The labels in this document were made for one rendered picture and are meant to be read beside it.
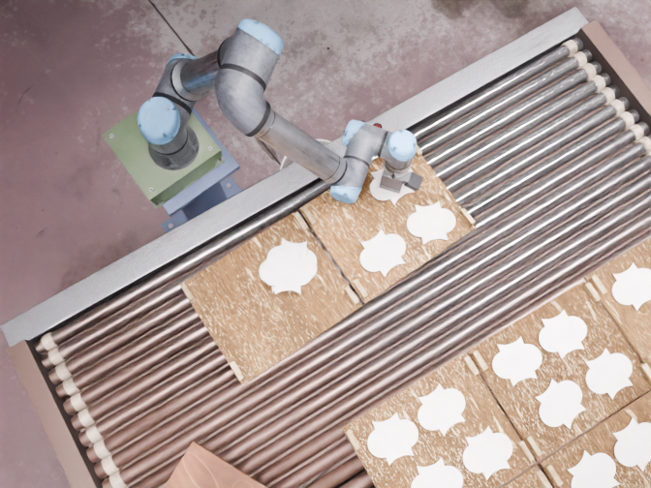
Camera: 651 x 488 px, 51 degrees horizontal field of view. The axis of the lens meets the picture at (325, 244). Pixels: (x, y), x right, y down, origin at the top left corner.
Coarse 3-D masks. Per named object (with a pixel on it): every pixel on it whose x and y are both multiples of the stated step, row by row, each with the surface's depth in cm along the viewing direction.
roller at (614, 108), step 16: (608, 112) 218; (576, 128) 216; (592, 128) 218; (544, 144) 215; (560, 144) 215; (528, 160) 213; (496, 176) 212; (464, 192) 211; (480, 192) 211; (192, 352) 198; (208, 352) 199; (160, 368) 197; (176, 368) 197; (128, 384) 197; (144, 384) 196; (112, 400) 194; (128, 400) 196; (80, 416) 193; (96, 416) 194
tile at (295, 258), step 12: (276, 264) 198; (288, 264) 198; (300, 264) 198; (264, 276) 198; (276, 276) 198; (288, 276) 198; (300, 276) 198; (312, 276) 198; (276, 288) 197; (288, 288) 197
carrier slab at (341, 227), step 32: (384, 160) 212; (416, 160) 212; (416, 192) 209; (448, 192) 209; (320, 224) 206; (352, 224) 206; (384, 224) 206; (352, 256) 204; (416, 256) 204; (384, 288) 201
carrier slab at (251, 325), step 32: (288, 224) 206; (256, 256) 204; (320, 256) 204; (192, 288) 201; (224, 288) 201; (256, 288) 201; (320, 288) 201; (224, 320) 199; (256, 320) 199; (288, 320) 199; (320, 320) 199; (224, 352) 196; (256, 352) 196; (288, 352) 196
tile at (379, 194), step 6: (372, 174) 208; (378, 174) 208; (378, 180) 208; (372, 186) 207; (378, 186) 207; (402, 186) 207; (372, 192) 207; (378, 192) 207; (384, 192) 207; (390, 192) 207; (402, 192) 207; (408, 192) 207; (414, 192) 207; (378, 198) 206; (384, 198) 206; (390, 198) 206; (396, 198) 206
